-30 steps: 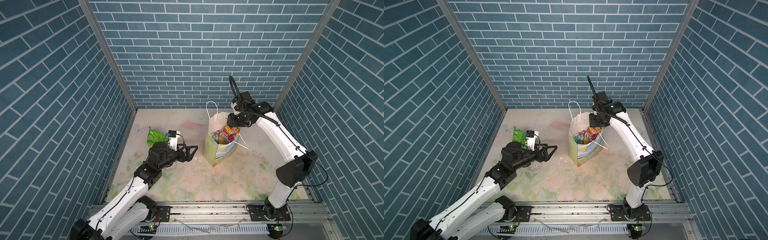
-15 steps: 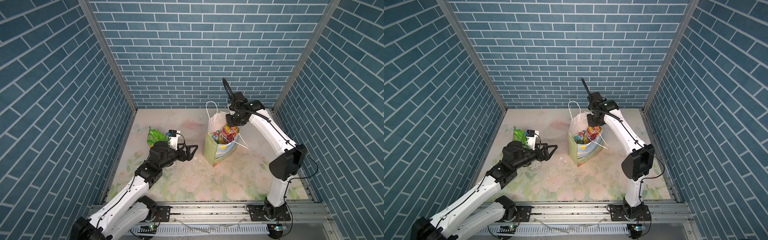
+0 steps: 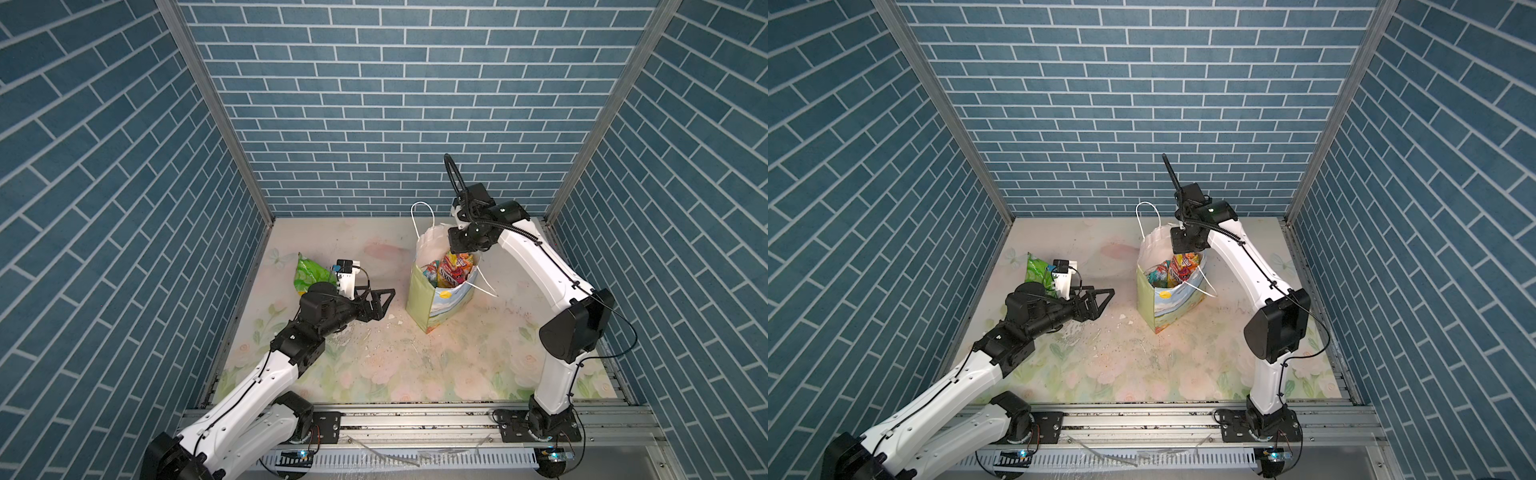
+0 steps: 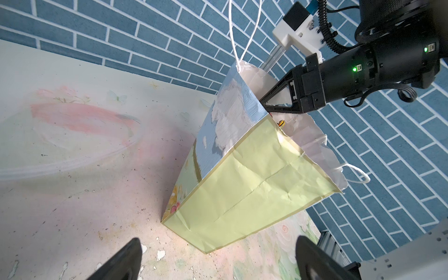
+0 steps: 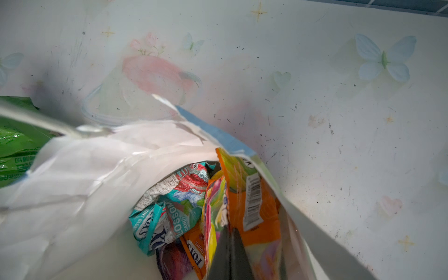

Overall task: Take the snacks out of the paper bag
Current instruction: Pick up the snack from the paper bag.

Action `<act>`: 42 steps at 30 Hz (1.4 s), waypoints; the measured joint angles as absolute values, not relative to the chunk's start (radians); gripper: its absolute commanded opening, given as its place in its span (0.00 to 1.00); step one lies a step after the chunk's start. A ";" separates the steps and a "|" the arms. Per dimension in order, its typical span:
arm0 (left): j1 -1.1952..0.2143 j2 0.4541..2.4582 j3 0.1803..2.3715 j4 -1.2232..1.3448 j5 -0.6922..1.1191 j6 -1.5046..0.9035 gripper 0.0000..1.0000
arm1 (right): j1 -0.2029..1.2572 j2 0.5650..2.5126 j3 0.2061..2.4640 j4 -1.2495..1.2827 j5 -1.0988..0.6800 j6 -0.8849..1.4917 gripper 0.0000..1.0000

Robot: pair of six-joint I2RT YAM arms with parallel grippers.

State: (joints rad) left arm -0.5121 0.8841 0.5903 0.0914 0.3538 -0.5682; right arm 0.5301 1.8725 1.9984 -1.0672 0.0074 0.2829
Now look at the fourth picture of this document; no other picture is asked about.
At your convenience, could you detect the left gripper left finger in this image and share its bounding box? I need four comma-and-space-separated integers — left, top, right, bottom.
87, 238, 142, 280

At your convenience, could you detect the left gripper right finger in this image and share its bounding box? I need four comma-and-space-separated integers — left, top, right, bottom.
295, 236, 361, 280

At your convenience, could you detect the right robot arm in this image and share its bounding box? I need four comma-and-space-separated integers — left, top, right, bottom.
260, 1, 448, 114

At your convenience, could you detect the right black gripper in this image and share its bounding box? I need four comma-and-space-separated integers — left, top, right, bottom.
260, 43, 389, 114

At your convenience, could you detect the green floral paper bag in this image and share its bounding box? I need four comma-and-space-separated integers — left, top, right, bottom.
160, 0, 371, 255

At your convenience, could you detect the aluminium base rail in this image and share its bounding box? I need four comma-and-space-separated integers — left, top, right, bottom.
318, 218, 448, 280

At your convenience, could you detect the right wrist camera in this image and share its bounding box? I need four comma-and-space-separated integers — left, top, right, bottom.
273, 1, 326, 63

